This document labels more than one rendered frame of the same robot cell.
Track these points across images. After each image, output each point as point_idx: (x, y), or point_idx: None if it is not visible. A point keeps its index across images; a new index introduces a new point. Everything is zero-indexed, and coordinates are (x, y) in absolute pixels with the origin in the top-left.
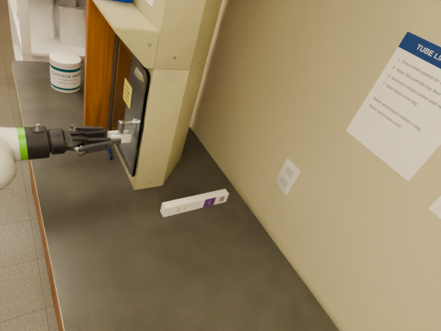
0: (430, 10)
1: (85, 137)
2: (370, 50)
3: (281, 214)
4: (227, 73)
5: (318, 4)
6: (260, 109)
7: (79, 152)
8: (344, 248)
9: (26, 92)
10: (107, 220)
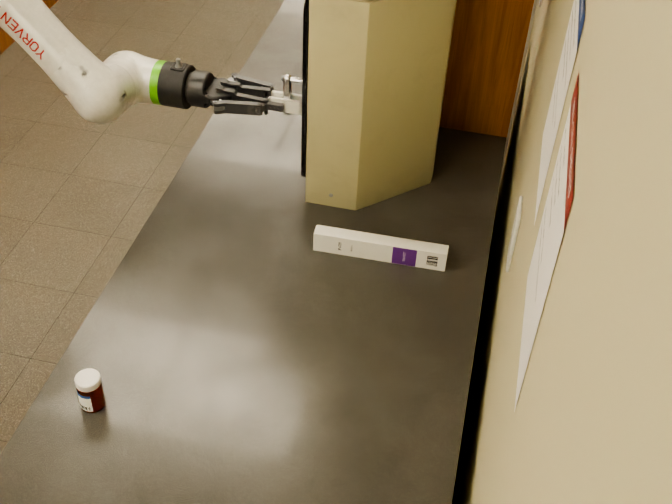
0: None
1: (234, 90)
2: None
3: (500, 312)
4: (545, 30)
5: None
6: (537, 99)
7: (213, 106)
8: (498, 371)
9: (274, 36)
10: (234, 224)
